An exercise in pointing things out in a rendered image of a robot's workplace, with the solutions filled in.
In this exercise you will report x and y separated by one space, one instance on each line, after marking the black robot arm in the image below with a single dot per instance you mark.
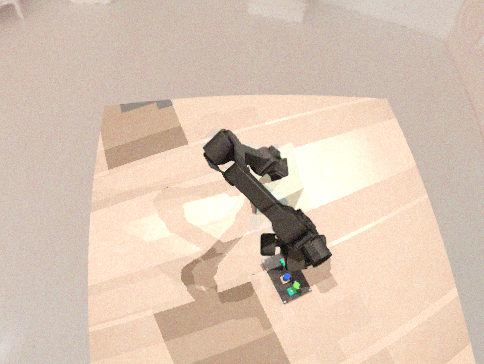
288 224

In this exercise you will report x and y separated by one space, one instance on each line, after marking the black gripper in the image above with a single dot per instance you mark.
269 244

